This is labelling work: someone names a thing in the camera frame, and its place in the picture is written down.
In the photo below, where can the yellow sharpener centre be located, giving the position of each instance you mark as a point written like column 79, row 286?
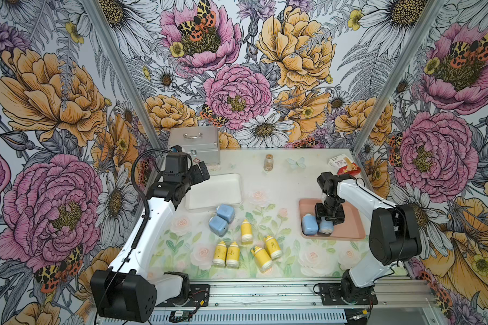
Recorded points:
column 246, row 232

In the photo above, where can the small glass bottle brown cap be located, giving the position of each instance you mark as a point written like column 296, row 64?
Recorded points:
column 268, row 163

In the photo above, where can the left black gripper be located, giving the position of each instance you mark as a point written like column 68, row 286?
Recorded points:
column 196, row 172

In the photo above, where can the blue sharpener with white nozzle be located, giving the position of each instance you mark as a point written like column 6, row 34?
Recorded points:
column 326, row 227

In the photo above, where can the right aluminium corner post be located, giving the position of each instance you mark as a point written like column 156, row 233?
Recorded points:
column 424, row 24

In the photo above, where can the pink rectangular tray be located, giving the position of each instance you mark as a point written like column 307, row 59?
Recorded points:
column 351, row 229

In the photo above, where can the aluminium corner post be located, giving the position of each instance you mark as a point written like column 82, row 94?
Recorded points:
column 424, row 24
column 109, row 42

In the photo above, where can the aluminium front rail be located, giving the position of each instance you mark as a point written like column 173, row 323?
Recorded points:
column 291, row 294

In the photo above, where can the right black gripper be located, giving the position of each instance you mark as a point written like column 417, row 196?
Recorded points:
column 339, row 218

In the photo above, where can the yellow sharpener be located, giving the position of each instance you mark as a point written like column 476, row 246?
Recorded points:
column 233, row 255
column 246, row 232
column 262, row 259
column 220, row 253
column 272, row 247

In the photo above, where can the yellow sharpener lower middle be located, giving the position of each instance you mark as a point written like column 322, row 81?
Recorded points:
column 262, row 259

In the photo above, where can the white vented cable duct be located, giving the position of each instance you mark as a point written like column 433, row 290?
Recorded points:
column 332, row 316

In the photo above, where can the red white cardboard box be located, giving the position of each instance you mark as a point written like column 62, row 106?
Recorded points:
column 344, row 165

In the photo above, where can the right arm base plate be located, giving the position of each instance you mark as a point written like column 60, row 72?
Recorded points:
column 335, row 294

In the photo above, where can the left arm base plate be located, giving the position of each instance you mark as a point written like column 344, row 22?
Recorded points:
column 198, row 296

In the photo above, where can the silver aluminium first aid case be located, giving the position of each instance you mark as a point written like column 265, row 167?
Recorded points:
column 201, row 143

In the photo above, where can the yellow sharpener right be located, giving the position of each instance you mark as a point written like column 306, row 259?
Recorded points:
column 272, row 247

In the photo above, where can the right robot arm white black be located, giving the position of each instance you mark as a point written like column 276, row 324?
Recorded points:
column 393, row 237

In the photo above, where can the white rectangular tray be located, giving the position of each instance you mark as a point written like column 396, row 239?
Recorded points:
column 219, row 189

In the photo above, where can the yellow sharpener far left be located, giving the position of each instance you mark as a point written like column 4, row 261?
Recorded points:
column 220, row 253

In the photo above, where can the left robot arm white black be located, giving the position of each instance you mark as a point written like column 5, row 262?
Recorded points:
column 123, row 291

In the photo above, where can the left aluminium corner post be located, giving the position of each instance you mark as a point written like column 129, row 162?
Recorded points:
column 109, row 42

